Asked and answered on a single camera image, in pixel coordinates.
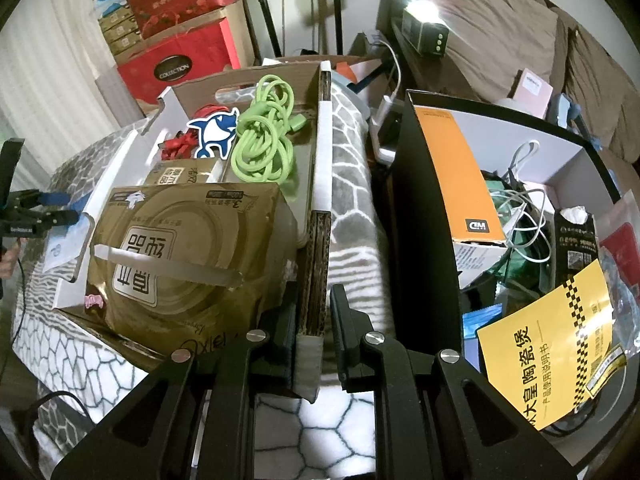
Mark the black storage box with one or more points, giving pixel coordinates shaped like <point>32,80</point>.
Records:
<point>415,260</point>

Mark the person's left hand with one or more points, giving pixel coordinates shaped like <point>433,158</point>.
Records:
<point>9,260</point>

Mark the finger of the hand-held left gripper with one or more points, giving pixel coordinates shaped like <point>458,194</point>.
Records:
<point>40,199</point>
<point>55,218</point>

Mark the cardboard box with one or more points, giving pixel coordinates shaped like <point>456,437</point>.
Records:
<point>320,160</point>

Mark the pink box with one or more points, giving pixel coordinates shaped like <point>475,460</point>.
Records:
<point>530,90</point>

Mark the blue and white packet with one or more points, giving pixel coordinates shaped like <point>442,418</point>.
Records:
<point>65,245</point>

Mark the pink candy wrapper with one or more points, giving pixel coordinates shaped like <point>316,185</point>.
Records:
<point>93,302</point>

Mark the small lit projector device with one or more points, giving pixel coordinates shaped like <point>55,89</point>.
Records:
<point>425,30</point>

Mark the small gold tissue pack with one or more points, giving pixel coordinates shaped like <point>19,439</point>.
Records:
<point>175,175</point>

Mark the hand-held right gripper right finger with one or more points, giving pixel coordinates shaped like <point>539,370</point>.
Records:
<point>342,330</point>

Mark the black stand pole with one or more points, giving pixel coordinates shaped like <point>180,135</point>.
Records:
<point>339,15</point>
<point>270,25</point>

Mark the brown sofa cushions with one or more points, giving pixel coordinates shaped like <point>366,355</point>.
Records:
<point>525,20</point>

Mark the red gift box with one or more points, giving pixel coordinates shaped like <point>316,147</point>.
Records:
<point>175,60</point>

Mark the yellow checkered manual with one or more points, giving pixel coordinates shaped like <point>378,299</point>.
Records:
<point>540,350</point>

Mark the black tissue packet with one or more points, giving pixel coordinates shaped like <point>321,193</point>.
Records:
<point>575,250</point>

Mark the red packet in clear bag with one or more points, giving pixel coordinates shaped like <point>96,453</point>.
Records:
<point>622,245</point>

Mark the stack of tan boxes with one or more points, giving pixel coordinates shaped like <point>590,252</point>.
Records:
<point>120,30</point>

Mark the orange box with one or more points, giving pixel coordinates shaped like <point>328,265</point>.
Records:
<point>450,175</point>

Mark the small blue packet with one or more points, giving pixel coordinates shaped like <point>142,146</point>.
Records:
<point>480,322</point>

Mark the blue shark sticker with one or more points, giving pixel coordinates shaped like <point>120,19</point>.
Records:
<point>212,130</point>

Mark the white curtain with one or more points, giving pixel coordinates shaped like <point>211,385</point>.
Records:
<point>45,60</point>

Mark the large gold tissue pack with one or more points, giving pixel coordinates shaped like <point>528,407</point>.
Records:
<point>190,260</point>

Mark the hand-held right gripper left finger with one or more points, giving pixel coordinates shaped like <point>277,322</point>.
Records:
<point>287,340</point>

